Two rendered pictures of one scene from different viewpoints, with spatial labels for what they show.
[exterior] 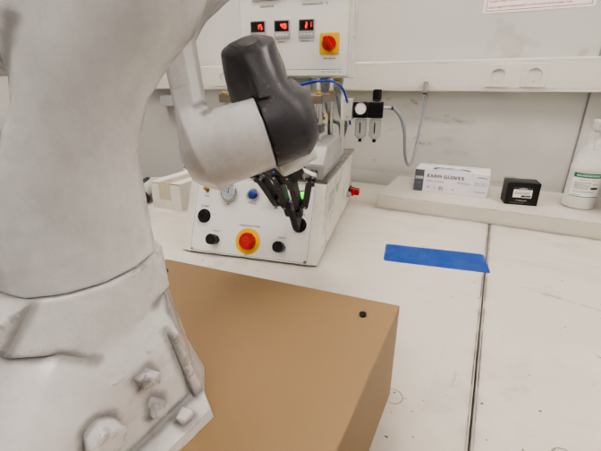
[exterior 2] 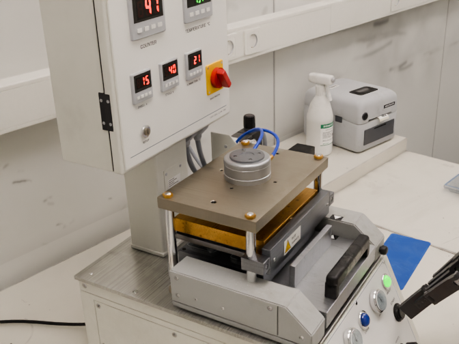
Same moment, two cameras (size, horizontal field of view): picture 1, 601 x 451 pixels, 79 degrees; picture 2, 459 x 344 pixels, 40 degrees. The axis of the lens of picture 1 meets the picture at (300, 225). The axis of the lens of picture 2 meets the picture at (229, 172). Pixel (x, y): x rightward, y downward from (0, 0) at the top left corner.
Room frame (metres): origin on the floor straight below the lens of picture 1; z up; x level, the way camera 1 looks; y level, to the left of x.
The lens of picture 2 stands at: (0.80, 0.99, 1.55)
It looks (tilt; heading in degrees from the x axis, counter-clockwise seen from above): 24 degrees down; 287
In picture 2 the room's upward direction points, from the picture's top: 2 degrees counter-clockwise
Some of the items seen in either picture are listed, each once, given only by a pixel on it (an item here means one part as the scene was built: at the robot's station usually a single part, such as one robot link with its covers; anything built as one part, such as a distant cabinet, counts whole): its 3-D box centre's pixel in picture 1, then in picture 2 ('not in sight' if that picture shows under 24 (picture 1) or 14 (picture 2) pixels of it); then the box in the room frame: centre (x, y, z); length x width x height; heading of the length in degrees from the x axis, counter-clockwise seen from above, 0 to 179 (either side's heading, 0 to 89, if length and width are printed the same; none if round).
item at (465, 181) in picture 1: (452, 179); not in sight; (1.22, -0.51, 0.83); 0.23 x 0.12 x 0.07; 64
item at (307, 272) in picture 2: not in sight; (272, 253); (1.00, 0.07, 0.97); 0.30 x 0.22 x 0.08; 165
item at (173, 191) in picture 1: (184, 189); not in sight; (1.23, 0.40, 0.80); 0.19 x 0.13 x 0.09; 153
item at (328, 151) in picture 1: (323, 155); (320, 225); (0.93, -0.06, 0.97); 0.26 x 0.05 x 0.07; 165
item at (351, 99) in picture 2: not in sight; (350, 112); (0.96, -0.97, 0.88); 0.25 x 0.20 x 0.17; 147
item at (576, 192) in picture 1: (588, 164); (320, 114); (1.04, -0.82, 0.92); 0.09 x 0.08 x 0.25; 156
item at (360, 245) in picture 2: not in sight; (348, 264); (0.86, 0.10, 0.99); 0.15 x 0.02 x 0.04; 75
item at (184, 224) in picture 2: not in sight; (251, 197); (1.04, 0.05, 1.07); 0.22 x 0.17 x 0.10; 75
